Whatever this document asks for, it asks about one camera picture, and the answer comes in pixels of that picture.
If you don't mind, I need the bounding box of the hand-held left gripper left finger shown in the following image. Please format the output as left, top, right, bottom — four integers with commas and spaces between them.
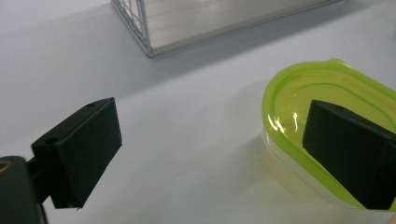
31, 96, 123, 210

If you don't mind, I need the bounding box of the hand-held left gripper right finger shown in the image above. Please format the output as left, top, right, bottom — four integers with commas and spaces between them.
302, 99, 396, 211

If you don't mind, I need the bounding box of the round green-lidded container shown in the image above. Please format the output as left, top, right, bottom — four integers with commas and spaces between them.
261, 58, 396, 213

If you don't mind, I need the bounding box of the white wire shelf rack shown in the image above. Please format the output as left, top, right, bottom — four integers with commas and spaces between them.
110, 0, 344, 59

